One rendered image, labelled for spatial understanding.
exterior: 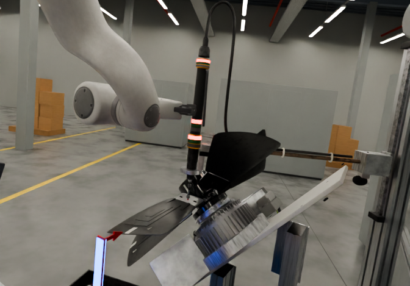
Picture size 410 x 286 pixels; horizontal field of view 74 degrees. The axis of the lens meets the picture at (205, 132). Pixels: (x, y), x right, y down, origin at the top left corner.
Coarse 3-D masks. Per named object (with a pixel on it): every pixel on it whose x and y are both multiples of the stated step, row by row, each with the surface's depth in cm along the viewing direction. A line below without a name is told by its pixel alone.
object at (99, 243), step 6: (96, 240) 61; (102, 240) 61; (96, 246) 62; (102, 246) 61; (96, 252) 62; (96, 258) 62; (96, 264) 62; (96, 270) 62; (96, 276) 62; (96, 282) 62
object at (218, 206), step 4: (224, 200) 94; (228, 200) 95; (216, 204) 94; (220, 204) 92; (224, 204) 94; (212, 208) 91; (216, 208) 91; (220, 208) 97; (208, 212) 91; (212, 212) 91; (216, 212) 102; (200, 216) 96; (204, 216) 91; (208, 216) 94; (200, 220) 93; (204, 220) 97
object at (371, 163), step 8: (360, 152) 94; (368, 152) 94; (376, 152) 96; (384, 152) 95; (368, 160) 91; (376, 160) 91; (384, 160) 91; (392, 160) 93; (352, 168) 98; (360, 168) 94; (368, 168) 91; (376, 168) 92; (384, 168) 92; (384, 176) 94
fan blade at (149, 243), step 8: (168, 232) 96; (136, 240) 106; (144, 240) 101; (152, 240) 98; (160, 240) 96; (144, 248) 97; (152, 248) 95; (128, 256) 99; (136, 256) 96; (128, 264) 95
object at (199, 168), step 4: (208, 144) 90; (204, 148) 88; (208, 148) 88; (200, 152) 88; (204, 152) 88; (208, 152) 88; (200, 156) 88; (204, 156) 89; (200, 160) 89; (200, 164) 89; (184, 168) 89; (196, 168) 91; (200, 168) 89; (184, 172) 87; (188, 172) 87; (192, 172) 87; (196, 172) 87; (200, 172) 89
